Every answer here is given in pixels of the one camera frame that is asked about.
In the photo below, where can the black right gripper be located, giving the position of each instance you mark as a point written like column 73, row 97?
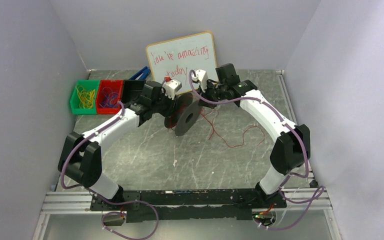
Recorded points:
column 204, row 99

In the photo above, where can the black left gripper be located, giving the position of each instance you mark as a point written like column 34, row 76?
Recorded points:
column 171, row 108

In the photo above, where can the black perforated cable spool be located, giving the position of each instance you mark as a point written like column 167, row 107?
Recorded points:
column 187, row 115

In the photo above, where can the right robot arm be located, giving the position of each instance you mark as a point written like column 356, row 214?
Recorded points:
column 292, row 146

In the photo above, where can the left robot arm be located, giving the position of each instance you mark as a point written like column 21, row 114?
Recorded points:
column 81, row 156

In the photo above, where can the black storage bin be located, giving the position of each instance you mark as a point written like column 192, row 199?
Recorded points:
column 131, row 89

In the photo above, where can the blue tool behind bins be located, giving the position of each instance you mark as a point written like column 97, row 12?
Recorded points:
column 141, row 74

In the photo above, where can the yellow framed whiteboard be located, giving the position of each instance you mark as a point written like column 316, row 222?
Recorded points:
column 176, row 57

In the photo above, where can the red storage bin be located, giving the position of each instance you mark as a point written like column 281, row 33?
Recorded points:
column 108, row 95

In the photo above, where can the green storage bin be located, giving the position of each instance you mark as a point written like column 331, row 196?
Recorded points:
column 82, row 101

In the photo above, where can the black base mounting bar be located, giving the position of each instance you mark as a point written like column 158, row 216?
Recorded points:
column 146, row 205

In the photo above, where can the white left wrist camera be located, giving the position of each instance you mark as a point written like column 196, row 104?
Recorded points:
column 171, row 87

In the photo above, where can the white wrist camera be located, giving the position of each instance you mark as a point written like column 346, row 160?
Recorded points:
column 171, row 87
column 199, row 77

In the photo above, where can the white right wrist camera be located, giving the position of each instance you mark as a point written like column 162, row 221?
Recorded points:
column 199, row 77

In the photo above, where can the aluminium frame rail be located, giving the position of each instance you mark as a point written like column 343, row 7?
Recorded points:
column 78, row 202

